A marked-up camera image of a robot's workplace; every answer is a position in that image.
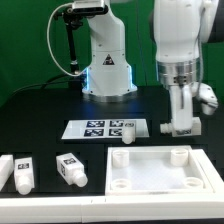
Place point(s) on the silver camera on stand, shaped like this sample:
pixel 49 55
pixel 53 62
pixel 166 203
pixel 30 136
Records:
pixel 88 6

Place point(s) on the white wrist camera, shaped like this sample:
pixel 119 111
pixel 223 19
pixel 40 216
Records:
pixel 208 99

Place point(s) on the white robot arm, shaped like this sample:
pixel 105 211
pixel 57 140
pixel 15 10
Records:
pixel 171 35

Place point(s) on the black camera stand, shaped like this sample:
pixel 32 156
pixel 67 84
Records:
pixel 72 22

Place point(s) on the white U-shaped fence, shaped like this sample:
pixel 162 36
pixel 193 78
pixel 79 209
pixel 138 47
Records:
pixel 85 209

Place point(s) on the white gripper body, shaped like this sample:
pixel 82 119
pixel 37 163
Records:
pixel 181 106

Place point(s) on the white square tabletop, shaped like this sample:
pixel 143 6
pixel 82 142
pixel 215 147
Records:
pixel 154 170

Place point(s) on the white marker sheet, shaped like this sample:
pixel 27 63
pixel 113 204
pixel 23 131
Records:
pixel 102 129

